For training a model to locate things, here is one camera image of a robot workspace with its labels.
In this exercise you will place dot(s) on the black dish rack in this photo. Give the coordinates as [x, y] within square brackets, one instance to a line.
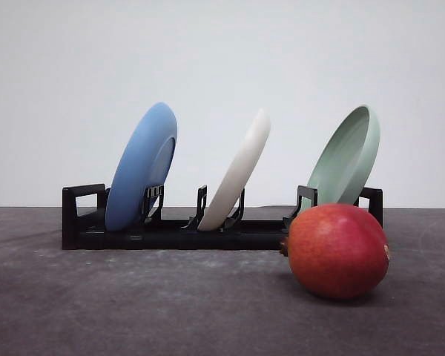
[85, 223]

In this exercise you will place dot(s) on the blue plate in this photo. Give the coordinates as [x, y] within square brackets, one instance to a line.
[144, 162]

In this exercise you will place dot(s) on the green plate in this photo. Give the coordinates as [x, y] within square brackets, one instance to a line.
[345, 158]

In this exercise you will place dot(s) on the white plate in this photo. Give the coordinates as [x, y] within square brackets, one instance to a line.
[238, 172]

